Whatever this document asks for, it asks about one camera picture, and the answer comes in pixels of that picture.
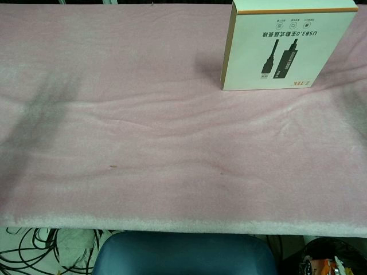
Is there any black trash bag with wrappers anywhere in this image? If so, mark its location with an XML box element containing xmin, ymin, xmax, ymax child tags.
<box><xmin>298</xmin><ymin>239</ymin><xmax>367</xmax><ymax>275</ymax></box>

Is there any white USB cable box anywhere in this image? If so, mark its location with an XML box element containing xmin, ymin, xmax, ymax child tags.
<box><xmin>220</xmin><ymin>0</ymin><xmax>359</xmax><ymax>92</ymax></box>

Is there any pink fleece table cloth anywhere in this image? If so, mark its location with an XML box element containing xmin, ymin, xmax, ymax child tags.
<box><xmin>0</xmin><ymin>3</ymin><xmax>367</xmax><ymax>238</ymax></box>

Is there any blue chair back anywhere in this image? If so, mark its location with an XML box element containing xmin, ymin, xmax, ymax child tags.
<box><xmin>92</xmin><ymin>231</ymin><xmax>278</xmax><ymax>275</ymax></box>

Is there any black cable bundle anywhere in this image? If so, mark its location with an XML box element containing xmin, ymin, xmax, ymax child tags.
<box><xmin>0</xmin><ymin>227</ymin><xmax>106</xmax><ymax>275</ymax></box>

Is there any white crumpled plastic sheet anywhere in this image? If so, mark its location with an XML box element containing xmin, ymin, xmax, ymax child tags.
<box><xmin>56</xmin><ymin>228</ymin><xmax>114</xmax><ymax>269</ymax></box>

